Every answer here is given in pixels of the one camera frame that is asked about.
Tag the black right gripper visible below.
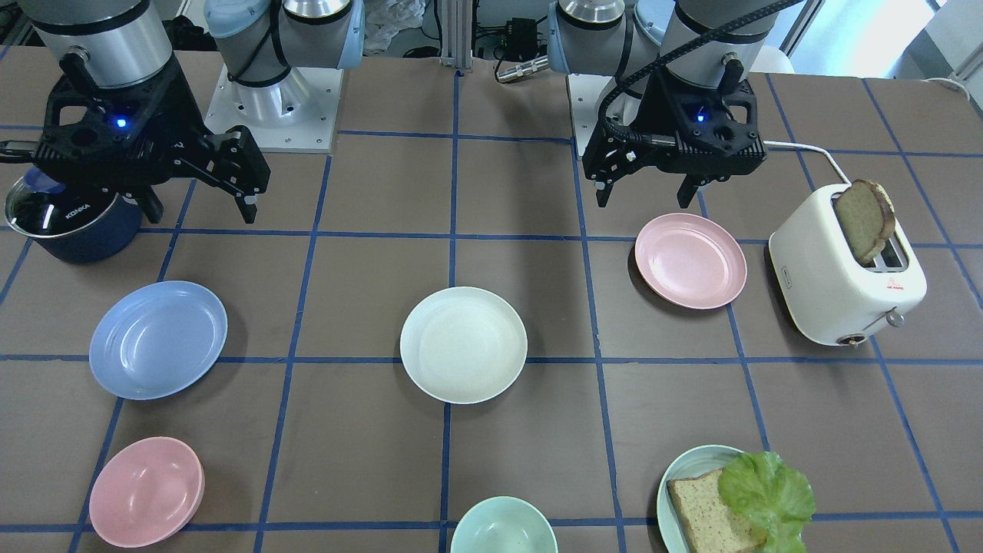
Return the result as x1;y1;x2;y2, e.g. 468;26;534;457
2;58;270;224

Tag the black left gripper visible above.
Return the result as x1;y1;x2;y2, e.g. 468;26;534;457
582;73;766;209

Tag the pink plate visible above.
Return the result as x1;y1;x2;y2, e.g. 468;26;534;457
634;213;748;310

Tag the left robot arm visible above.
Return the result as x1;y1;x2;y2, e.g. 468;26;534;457
548;1;790;209

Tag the dark blue pot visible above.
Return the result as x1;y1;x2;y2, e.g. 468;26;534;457
4;167;143;265

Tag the silver metal connector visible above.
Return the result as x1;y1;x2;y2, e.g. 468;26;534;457
495;55;550;84

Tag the black power adapter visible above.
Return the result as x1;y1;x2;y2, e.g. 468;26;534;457
503;18;538;51

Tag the white toaster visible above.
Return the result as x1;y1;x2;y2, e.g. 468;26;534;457
768;184;928;346

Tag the bread slice in toaster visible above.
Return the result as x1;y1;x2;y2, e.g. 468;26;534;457
833;179;896;266

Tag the white plate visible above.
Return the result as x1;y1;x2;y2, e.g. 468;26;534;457
399;286;529;405

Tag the pink bowl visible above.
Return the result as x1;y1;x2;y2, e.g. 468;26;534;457
88;436;206;548

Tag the light blue plate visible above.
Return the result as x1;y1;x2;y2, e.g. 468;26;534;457
654;445;743;552

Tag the green lettuce leaf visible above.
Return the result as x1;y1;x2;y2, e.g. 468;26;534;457
717;451;816;552

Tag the bread slice on plate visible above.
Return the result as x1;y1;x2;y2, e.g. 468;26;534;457
667;468;766;552

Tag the mint green bowl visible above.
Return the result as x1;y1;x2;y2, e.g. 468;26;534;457
449;496;558;552

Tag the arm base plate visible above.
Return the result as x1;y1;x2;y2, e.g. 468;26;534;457
206;68;345;154
568;74;612;158

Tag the white toaster cable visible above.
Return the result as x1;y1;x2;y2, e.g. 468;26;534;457
765;141;852;186

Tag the black braided cable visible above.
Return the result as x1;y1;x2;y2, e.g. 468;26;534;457
599;0;803;147

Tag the aluminium frame post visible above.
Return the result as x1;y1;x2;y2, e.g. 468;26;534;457
433;0;476;75

